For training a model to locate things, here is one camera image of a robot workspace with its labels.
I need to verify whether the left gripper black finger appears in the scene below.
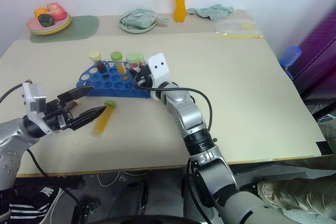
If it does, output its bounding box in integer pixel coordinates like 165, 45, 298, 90
68, 105, 106, 131
57, 86, 95, 103

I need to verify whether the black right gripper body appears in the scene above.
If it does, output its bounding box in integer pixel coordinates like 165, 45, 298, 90
133, 65, 154, 90

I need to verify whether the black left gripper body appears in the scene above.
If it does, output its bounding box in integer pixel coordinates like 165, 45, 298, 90
43, 98, 79, 132

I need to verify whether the blue test tube rack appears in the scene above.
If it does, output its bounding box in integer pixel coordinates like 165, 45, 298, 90
76, 60, 153, 99

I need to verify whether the green-capped red liquid tube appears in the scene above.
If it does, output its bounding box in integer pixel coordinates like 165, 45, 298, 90
125, 52, 140, 71

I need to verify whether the green-capped yellow liquid tube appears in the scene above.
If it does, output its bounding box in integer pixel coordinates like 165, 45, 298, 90
91, 100, 117, 138
110, 51, 127, 75

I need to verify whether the yellow-capped dark red tube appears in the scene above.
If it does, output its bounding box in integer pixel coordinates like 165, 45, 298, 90
88, 50, 107, 74

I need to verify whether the pale green plate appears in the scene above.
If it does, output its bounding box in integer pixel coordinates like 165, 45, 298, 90
118, 10, 159, 35

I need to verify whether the green placemat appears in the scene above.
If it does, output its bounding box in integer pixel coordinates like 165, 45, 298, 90
29, 15, 100, 44

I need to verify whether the yellow plate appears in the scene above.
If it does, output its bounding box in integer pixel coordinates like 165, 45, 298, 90
29, 16, 72, 36

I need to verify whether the dark avocado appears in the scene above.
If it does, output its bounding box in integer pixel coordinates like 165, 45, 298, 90
37, 14, 55, 27

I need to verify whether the pink plate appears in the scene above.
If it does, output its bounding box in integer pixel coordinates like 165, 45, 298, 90
26, 14, 70, 31

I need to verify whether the red apple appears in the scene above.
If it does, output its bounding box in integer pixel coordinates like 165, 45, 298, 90
46, 2, 66, 21

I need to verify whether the orange fruit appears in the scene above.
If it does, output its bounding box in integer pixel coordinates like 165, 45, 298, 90
33, 7, 49, 18

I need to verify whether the black white-striped sneaker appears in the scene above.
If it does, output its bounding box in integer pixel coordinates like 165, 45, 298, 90
9, 186, 64, 224

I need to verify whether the crumpled green towel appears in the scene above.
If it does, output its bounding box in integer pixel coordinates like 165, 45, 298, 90
186, 3, 235, 22

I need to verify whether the clear plastic zip bag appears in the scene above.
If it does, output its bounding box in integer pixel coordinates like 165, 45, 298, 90
214, 20, 264, 39

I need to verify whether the purple patterned case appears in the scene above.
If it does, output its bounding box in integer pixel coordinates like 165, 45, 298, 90
290, 8, 336, 99

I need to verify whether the khaki trouser leg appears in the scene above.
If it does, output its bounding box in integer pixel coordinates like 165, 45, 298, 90
317, 118, 336, 154
257, 174, 336, 217

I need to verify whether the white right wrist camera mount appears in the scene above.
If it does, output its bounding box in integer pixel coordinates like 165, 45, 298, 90
146, 52, 171, 88

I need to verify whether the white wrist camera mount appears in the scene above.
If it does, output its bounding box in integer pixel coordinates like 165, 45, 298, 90
146, 52, 171, 88
22, 81, 53, 135

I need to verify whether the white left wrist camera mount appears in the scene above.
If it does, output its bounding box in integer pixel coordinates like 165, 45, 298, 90
22, 81, 53, 135

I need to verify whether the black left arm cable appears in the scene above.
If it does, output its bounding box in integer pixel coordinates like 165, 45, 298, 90
0, 79, 32, 102

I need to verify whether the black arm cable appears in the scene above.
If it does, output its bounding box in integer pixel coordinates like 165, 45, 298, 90
134, 81, 213, 133
0, 79, 32, 102

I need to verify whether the black cable under table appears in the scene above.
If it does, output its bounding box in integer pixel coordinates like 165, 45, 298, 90
26, 148, 83, 224

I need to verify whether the white cable under table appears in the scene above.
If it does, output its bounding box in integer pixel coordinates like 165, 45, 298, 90
97, 172, 152, 187

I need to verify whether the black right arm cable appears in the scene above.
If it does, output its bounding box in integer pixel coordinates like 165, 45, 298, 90
134, 81, 213, 133

